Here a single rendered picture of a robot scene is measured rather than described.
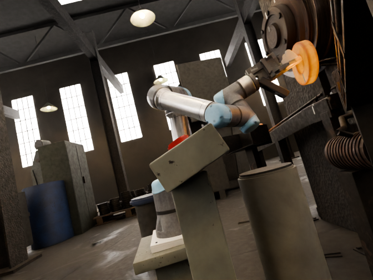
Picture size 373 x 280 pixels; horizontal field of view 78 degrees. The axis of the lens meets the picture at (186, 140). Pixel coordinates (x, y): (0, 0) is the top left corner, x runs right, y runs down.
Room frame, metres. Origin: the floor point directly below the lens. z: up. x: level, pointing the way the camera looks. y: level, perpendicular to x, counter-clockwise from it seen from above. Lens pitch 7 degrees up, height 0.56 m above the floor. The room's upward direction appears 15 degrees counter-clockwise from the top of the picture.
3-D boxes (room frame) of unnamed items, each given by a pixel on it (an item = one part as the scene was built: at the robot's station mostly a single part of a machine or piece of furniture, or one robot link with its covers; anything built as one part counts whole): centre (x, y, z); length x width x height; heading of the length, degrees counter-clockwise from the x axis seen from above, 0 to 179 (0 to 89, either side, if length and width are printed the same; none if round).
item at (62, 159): (3.96, 2.14, 0.75); 0.70 x 0.48 x 1.50; 2
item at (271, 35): (1.15, -0.60, 1.11); 0.28 x 0.06 x 0.28; 2
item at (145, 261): (0.99, 0.15, 0.28); 0.32 x 0.32 x 0.04; 8
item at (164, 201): (1.00, 0.13, 0.49); 0.13 x 0.12 x 0.14; 136
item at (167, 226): (0.99, 0.14, 0.37); 0.15 x 0.15 x 0.10
